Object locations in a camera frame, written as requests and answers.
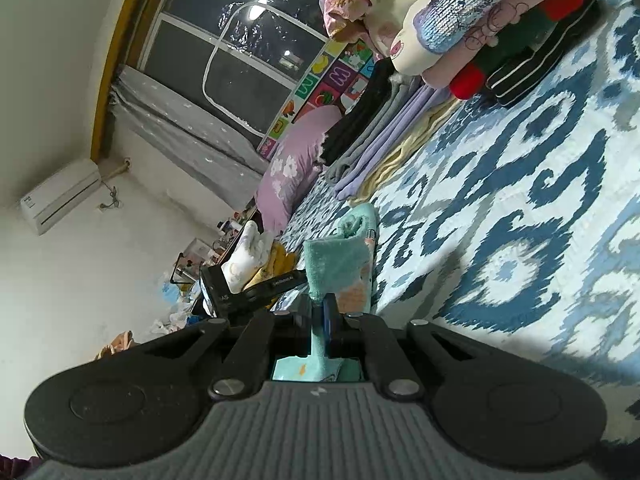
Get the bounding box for cream quilt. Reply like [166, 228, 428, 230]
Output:
[335, 0, 451, 57]

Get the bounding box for grey curtain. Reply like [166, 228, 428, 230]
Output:
[110, 65, 271, 211]

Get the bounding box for pink quilt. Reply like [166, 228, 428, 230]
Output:
[320, 0, 374, 42]

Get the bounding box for yellow cloth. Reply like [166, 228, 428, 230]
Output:
[245, 242, 299, 311]

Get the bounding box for cluttered side table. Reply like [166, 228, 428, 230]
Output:
[170, 210, 262, 282]

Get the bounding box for white air conditioner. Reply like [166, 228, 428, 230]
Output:
[20, 157, 104, 237]

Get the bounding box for pink flowered pillow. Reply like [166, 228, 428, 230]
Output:
[255, 105, 346, 234]

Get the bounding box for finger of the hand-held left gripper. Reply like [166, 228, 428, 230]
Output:
[270, 270, 307, 306]

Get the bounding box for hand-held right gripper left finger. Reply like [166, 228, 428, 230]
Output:
[140, 295, 314, 402]

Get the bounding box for stack of folded clothes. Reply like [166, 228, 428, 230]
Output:
[390, 0, 572, 74]
[334, 85, 441, 202]

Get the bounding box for left stack of folded clothes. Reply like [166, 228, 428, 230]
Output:
[334, 85, 441, 202]

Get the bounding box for black fuzzy folded garment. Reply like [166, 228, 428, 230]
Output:
[320, 57, 401, 166]

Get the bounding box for colourful alphabet mat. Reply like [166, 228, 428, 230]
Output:
[257, 37, 376, 159]

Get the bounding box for white printed cloth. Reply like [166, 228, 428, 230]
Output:
[220, 220, 275, 294]

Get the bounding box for white tube loop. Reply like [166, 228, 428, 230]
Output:
[202, 0, 301, 137]

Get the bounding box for pale yellow folded garment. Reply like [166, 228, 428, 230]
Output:
[357, 97, 464, 204]

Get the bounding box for wooden window frame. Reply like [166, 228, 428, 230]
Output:
[90, 0, 182, 162]

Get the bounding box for white plastic bags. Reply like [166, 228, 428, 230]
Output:
[150, 272, 206, 334]

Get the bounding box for blue patterned bedsheet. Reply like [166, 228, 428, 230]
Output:
[272, 0, 640, 377]

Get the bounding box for black striped garment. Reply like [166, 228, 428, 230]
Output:
[485, 0, 601, 107]

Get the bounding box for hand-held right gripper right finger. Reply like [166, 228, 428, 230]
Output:
[322, 294, 492, 402]

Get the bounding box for teal lion print garment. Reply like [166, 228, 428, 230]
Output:
[270, 202, 379, 383]

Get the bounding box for orange cloth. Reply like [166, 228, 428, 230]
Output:
[95, 330, 136, 361]

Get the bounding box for middle stack of folded clothes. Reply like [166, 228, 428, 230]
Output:
[390, 0, 572, 74]

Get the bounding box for window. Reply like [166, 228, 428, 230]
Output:
[120, 0, 342, 137]

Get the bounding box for air conditioner cable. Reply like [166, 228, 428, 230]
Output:
[100, 157, 134, 212]

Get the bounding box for red and green garment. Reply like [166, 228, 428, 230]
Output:
[449, 0, 586, 100]

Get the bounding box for grey folded garment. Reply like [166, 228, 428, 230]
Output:
[327, 80, 416, 186]

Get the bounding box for dark red cloth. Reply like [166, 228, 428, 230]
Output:
[0, 454, 37, 480]

